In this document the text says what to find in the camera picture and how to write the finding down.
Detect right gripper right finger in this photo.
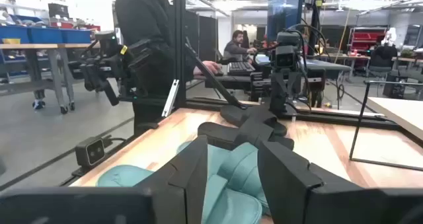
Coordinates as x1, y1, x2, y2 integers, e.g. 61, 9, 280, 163
257, 140, 374, 224

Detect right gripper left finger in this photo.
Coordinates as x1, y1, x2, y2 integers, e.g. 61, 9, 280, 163
134, 134, 209, 224

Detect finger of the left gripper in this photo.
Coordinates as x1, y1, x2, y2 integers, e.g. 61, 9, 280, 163
286, 80, 301, 101
269, 81, 288, 116

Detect teal rubber slide sandal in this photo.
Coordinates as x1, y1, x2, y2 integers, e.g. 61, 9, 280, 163
95, 164, 156, 188
176, 140, 272, 224

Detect wooden shelf black metal legs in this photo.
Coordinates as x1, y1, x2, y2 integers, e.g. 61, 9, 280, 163
349, 81, 423, 172

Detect dark operator desk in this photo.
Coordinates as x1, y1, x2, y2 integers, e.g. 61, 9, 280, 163
193, 58, 353, 89

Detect black computer keyboard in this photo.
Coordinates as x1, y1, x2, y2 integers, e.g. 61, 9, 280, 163
227, 61, 256, 76

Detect person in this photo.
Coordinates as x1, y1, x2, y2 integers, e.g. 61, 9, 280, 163
223, 30, 258, 62
114, 0, 196, 137

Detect monitor with blue screen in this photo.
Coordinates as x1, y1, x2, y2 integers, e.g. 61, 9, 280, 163
266, 0, 305, 42

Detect person's hand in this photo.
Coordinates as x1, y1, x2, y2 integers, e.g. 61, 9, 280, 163
193, 60, 222, 77

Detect red parts bin rack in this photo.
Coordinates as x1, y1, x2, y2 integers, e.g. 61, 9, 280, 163
346, 27, 387, 55

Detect black office chair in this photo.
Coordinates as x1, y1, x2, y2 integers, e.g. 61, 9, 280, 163
365, 44, 399, 83

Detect black device with yellow tag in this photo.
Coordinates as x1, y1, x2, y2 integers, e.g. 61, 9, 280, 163
79, 30, 153, 106

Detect blue storage bin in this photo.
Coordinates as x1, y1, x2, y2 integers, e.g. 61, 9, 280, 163
28, 26, 63, 45
0, 25, 31, 45
60, 28, 92, 44

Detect wooden workbench on casters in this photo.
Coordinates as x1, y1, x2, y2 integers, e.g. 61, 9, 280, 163
0, 42, 100, 115

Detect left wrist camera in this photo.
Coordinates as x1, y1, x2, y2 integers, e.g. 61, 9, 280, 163
274, 46, 297, 69

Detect silver metal bracket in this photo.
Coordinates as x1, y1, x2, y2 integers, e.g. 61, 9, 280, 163
161, 79, 180, 118

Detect black table-level camera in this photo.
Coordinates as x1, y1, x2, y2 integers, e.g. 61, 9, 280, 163
75, 136, 106, 168

